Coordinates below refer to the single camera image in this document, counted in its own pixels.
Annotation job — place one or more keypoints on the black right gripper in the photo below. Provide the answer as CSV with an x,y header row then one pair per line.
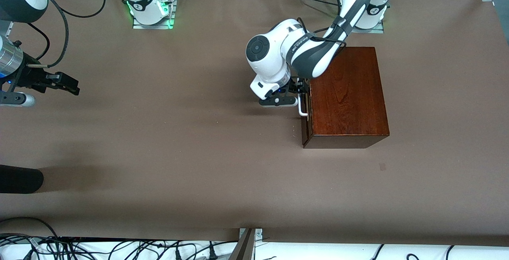
x,y
28,76

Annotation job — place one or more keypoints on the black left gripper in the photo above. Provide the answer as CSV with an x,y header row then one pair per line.
x,y
296,85

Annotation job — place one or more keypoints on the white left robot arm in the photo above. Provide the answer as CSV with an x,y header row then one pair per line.
x,y
274,65

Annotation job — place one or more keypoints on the dark brown wooden cabinet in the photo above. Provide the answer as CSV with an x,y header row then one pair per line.
x,y
346,93

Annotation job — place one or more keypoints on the black ribbed cylinder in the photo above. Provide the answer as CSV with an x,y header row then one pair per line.
x,y
20,179

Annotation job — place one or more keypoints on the brown paper table cover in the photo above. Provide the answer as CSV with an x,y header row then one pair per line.
x,y
199,152

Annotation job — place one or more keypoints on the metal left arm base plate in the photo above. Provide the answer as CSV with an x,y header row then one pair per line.
x,y
373,30

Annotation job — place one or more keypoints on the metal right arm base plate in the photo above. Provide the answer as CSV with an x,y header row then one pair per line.
x,y
153,26

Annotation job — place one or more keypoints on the grey aluminium post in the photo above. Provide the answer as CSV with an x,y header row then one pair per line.
x,y
243,248

